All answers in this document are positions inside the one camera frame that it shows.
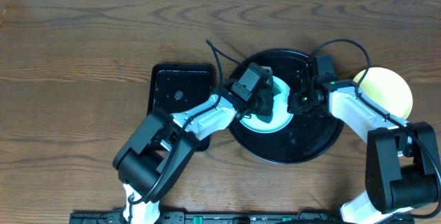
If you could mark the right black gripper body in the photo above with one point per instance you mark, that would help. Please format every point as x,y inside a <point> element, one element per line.
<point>302,103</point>

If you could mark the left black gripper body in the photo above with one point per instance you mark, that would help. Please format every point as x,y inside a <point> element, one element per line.
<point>263,101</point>

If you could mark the white plate with blue stain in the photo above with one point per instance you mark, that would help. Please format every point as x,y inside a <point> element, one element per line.
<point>278,119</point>

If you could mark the yellow plate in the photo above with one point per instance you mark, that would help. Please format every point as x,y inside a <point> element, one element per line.
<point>389,90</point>

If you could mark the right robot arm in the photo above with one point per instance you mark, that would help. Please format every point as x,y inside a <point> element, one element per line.
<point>402,161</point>

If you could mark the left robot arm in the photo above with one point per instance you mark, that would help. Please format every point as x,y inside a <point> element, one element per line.
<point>155,155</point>

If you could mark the round black tray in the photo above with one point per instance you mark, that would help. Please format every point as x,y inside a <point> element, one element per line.
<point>307,136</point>

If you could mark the rectangular black tray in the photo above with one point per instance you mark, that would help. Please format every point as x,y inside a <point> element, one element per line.
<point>179,87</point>

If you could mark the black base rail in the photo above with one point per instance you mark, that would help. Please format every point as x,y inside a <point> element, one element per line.
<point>116,217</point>

